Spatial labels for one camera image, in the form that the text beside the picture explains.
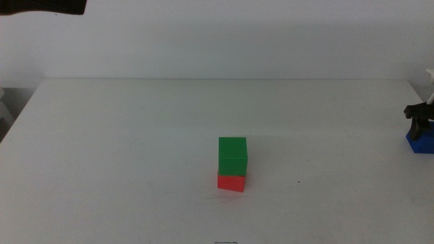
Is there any green cube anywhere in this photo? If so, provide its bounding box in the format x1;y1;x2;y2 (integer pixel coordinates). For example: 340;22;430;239
218;136;249;177

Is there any blue cube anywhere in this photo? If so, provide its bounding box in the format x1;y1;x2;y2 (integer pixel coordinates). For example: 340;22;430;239
406;121;434;154

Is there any red cube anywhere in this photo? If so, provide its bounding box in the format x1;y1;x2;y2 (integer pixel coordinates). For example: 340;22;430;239
217;171;246;193

